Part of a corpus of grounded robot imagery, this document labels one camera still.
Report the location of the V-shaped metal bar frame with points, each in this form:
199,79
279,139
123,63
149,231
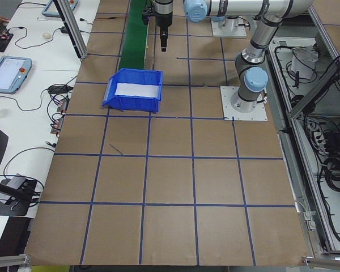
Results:
314,93

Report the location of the white paper bag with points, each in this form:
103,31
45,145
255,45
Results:
303,63

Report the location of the blue grey teach pendant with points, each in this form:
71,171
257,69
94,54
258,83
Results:
8,75
52,10

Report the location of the white foam pad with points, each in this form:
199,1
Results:
136,90

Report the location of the blue plastic storage bin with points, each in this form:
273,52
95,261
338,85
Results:
130,105

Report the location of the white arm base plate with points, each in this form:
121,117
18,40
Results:
235,32
258,113

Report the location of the green conveyor belt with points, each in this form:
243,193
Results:
133,42

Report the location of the small white round object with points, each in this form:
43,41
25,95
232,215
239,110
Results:
47,35

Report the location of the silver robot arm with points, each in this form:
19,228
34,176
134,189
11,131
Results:
272,28

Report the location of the black power adapter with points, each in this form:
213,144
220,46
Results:
64,29
59,89

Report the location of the aluminium profile post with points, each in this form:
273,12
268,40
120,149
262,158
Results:
73,31

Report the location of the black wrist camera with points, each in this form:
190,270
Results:
146,12

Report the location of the white power strip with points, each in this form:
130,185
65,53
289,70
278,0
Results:
318,136

